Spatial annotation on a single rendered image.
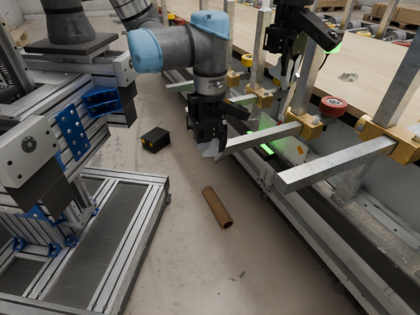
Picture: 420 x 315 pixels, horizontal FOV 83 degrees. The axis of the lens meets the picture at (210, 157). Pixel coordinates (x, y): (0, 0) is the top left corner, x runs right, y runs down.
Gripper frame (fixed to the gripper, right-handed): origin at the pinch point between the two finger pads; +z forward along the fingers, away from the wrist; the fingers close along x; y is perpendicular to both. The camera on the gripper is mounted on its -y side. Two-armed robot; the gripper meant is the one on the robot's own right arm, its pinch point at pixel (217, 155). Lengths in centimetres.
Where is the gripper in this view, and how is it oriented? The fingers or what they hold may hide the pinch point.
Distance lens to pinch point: 67.4
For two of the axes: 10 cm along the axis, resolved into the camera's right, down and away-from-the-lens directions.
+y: -9.1, 2.7, -3.2
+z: 0.0, 7.7, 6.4
